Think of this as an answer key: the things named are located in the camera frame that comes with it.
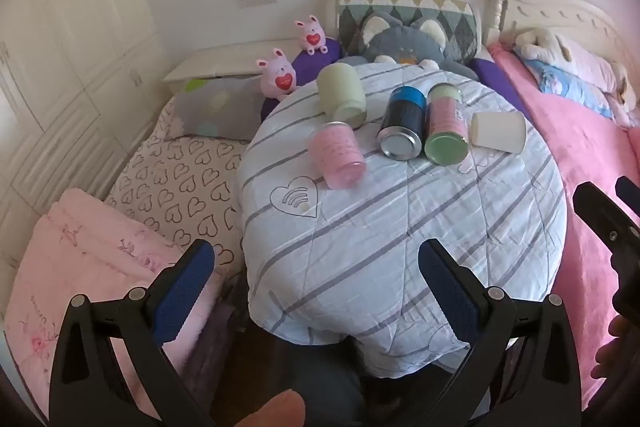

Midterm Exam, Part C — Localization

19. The pink translucent cup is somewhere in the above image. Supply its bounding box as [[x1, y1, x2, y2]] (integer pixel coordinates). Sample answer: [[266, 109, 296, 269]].
[[308, 122, 368, 190]]

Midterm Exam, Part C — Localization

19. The pink folded quilt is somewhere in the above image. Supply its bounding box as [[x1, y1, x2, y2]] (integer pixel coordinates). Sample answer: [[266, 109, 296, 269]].
[[2, 187, 227, 419]]

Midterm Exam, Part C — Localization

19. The small pink bunny plush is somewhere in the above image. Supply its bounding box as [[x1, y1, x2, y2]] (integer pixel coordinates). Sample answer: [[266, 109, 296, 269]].
[[293, 18, 330, 56]]

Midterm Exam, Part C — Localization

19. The pink and green cup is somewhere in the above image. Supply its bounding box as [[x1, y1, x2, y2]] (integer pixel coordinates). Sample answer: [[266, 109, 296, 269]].
[[423, 83, 470, 166]]

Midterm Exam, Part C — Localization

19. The white bed headboard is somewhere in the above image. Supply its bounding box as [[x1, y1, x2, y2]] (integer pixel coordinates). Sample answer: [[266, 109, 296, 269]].
[[482, 0, 635, 58]]

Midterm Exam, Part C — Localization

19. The white wardrobe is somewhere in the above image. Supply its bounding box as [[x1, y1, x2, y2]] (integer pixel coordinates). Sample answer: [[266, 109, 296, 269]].
[[0, 0, 169, 289]]

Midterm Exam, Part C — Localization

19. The person's right hand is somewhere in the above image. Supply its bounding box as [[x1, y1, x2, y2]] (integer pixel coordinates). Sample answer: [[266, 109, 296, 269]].
[[591, 314, 640, 381]]

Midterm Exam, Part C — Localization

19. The blue floral pillow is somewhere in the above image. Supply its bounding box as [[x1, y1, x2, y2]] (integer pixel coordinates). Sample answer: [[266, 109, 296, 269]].
[[522, 56, 617, 121]]

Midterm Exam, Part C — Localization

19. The grey cat plush pillow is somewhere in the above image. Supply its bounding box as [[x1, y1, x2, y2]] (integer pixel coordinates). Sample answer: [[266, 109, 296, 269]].
[[347, 12, 482, 80]]

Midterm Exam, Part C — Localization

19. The grey dotted pillow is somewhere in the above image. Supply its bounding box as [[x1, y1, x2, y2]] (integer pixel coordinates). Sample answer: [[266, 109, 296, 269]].
[[167, 76, 274, 142]]

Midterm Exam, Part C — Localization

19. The pink bedspread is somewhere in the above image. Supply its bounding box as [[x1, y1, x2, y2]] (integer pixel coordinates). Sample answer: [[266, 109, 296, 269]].
[[487, 42, 640, 414]]

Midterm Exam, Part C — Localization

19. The large pink bunny plush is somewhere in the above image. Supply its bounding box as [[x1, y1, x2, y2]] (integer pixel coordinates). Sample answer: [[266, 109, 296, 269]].
[[255, 47, 300, 100]]

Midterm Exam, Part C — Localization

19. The pale green cup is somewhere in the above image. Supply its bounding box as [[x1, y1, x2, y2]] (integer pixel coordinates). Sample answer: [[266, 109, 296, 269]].
[[316, 63, 369, 130]]

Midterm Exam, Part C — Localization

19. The white cup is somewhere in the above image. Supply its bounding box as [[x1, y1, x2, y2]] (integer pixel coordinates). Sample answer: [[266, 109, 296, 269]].
[[469, 111, 528, 156]]

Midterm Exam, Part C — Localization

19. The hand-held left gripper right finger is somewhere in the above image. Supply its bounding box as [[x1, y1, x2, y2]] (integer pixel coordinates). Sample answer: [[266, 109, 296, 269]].
[[418, 238, 584, 427]]

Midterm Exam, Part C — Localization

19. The orange pink rounded object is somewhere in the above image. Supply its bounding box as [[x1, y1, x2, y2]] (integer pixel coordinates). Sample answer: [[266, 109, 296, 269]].
[[234, 389, 307, 427]]

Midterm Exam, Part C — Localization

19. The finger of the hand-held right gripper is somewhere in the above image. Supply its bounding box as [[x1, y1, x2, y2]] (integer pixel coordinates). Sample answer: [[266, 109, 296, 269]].
[[572, 181, 640, 259], [615, 175, 640, 208]]

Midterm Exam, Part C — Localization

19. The white grey striped quilt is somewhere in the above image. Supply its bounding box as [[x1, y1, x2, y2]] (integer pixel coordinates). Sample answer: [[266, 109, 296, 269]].
[[233, 63, 569, 381]]

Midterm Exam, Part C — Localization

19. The diamond pattern cushion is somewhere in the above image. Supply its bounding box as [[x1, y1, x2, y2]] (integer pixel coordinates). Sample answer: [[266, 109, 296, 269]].
[[335, 0, 483, 58]]

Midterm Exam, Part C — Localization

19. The heart print bed sheet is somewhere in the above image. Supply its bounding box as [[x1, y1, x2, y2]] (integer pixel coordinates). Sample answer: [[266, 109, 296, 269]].
[[102, 99, 252, 279]]

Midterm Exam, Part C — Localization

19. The purple pillow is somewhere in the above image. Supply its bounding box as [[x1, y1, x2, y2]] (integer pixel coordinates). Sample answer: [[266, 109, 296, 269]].
[[467, 56, 507, 88], [259, 37, 344, 124]]

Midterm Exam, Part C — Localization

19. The blue and black cup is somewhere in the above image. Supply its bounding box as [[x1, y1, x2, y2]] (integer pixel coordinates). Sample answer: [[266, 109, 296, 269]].
[[376, 85, 428, 160]]

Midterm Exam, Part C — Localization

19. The white dog plush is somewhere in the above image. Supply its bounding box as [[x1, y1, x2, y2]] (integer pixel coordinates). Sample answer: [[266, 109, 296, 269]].
[[512, 26, 640, 108]]

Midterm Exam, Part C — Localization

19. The white bedside cabinet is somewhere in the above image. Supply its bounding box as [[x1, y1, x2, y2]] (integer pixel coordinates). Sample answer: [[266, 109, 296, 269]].
[[163, 37, 302, 84]]

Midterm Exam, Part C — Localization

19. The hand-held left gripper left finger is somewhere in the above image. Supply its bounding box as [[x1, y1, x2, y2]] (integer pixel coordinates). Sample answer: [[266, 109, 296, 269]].
[[47, 238, 217, 427]]

